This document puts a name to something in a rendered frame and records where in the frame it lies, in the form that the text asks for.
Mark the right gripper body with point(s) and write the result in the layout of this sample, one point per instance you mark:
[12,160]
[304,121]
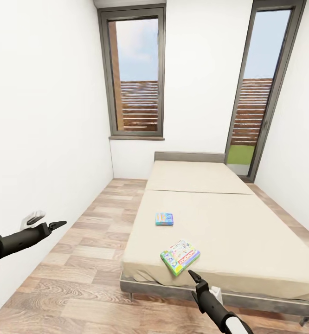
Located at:
[206,300]

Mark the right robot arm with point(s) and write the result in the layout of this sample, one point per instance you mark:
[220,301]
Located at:
[210,302]

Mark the board game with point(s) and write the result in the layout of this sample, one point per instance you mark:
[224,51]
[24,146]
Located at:
[179,256]
[164,219]

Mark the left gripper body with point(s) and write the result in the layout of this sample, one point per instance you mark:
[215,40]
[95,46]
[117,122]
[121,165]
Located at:
[32,236]

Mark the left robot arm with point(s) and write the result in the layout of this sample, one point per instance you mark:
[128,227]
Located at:
[29,234]

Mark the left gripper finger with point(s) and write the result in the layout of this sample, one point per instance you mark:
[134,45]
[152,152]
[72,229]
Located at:
[54,225]

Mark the fixed window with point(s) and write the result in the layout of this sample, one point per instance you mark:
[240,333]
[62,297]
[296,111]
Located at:
[133,40]

